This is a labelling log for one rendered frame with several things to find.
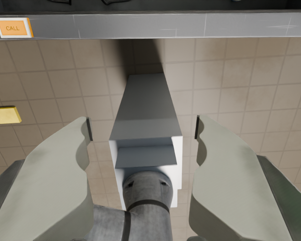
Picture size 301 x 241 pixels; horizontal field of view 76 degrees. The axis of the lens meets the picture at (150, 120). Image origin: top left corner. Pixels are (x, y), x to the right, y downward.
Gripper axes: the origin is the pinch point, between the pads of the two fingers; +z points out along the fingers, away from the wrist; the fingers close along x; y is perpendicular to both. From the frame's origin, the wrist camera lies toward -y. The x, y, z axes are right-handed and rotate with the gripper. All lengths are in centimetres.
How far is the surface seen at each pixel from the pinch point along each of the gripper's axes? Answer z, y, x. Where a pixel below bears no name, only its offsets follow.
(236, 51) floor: 121, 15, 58
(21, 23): 24.8, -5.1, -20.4
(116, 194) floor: 122, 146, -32
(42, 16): 26.1, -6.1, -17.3
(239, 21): 26.0, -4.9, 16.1
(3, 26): 24.8, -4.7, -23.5
